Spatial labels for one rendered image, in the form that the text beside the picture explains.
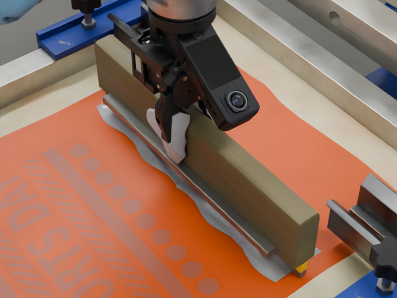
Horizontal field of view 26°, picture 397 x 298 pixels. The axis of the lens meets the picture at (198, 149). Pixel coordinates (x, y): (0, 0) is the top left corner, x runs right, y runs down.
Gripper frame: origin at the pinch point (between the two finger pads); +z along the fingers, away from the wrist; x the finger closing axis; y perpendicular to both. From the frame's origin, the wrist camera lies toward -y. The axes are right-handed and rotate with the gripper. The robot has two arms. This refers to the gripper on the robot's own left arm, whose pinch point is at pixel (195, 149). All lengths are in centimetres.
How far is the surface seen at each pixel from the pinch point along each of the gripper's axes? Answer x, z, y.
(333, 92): -22.7, 3.1, -0.5
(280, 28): -24.7, 1.2, 12.4
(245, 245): 2.2, 4.6, -11.9
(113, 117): 2.2, 4.3, 14.7
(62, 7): -66, 99, 158
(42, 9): -60, 99, 161
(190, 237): 6.3, 4.8, -7.0
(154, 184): 4.7, 4.8, 2.2
